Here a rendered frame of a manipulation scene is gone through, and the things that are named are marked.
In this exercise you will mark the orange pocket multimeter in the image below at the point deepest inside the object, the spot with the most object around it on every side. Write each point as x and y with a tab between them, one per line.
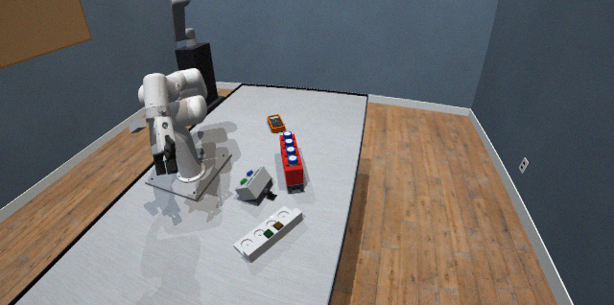
276	123

